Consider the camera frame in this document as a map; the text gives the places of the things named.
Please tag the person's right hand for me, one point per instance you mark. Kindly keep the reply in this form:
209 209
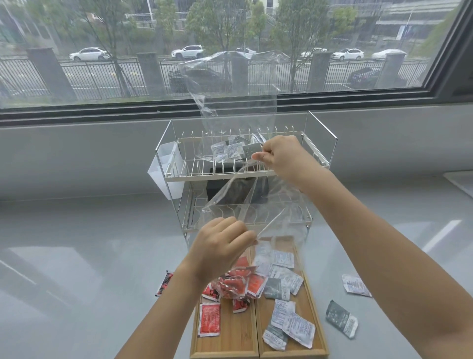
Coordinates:
290 159

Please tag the person's left hand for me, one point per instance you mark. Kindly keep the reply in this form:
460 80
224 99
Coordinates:
214 251

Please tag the person's right fingers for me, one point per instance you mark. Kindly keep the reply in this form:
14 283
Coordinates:
268 149

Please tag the person's left fingers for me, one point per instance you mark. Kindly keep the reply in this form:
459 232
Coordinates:
240 235

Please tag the clear plastic bag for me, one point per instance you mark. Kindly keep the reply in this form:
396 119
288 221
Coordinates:
236 111

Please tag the person's left forearm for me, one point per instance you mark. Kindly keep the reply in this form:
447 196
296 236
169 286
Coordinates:
166 318

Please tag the person's right forearm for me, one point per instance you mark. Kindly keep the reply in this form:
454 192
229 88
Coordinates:
377 259

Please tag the white seasoning packet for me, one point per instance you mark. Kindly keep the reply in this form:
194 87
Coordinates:
235 150
218 151
356 285

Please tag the black box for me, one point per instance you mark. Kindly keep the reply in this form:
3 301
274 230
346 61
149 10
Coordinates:
221 188

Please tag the pile of red sauce packets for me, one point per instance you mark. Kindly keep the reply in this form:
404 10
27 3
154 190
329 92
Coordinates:
236 284

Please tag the red sauce packet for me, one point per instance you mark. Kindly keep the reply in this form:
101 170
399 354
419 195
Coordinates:
209 320
163 284
240 305
210 293

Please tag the grey concrete fence pillar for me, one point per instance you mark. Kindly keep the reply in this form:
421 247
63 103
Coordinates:
51 74
240 74
391 69
319 71
150 74

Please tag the white two-tier dish rack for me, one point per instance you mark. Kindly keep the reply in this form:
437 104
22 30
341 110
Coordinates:
184 174

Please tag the white plastic cutlery holder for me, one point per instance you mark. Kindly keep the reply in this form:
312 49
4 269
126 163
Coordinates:
166 177

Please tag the bamboo wooden tray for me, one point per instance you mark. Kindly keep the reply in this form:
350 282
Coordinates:
229 340
310 303

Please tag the white car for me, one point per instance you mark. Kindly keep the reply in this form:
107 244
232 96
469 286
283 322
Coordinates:
387 54
89 54
187 51
347 54
313 52

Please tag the pile of white packets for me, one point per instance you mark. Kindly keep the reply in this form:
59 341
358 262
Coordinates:
297 328

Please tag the dark parked car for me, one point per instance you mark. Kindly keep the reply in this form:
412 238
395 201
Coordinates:
364 77

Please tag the green tree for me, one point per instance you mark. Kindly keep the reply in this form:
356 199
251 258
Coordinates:
111 22
299 26
218 22

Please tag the dark grey seasoning packet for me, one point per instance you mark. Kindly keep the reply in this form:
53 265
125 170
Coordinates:
340 318

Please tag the black metal fence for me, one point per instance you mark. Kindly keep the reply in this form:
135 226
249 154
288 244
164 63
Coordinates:
96 76

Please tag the dark window frame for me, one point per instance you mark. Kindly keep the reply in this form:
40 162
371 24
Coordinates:
221 111

